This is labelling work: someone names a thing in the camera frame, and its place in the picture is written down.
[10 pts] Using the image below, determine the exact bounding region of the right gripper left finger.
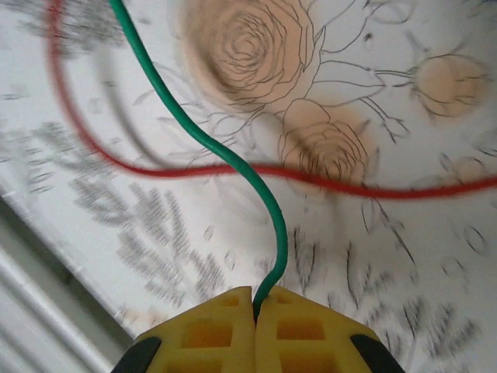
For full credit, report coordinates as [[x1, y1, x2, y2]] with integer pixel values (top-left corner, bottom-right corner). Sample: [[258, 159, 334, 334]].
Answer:
[[116, 286, 258, 373]]

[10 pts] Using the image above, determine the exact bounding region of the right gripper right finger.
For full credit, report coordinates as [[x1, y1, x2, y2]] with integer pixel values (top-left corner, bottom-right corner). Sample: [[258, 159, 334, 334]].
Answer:
[[255, 286, 405, 373]]

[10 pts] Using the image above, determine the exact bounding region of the thin green cable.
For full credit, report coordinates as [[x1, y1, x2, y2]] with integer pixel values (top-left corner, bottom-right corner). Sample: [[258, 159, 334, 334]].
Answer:
[[108, 0, 289, 323]]

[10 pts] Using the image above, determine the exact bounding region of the thin red cable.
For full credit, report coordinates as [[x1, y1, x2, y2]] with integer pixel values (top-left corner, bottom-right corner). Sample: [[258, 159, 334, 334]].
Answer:
[[45, 0, 497, 201]]

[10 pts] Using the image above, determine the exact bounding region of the long aluminium mounting rail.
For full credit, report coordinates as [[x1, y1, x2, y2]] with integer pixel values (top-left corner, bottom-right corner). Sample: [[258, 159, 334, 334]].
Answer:
[[0, 193, 135, 373]]

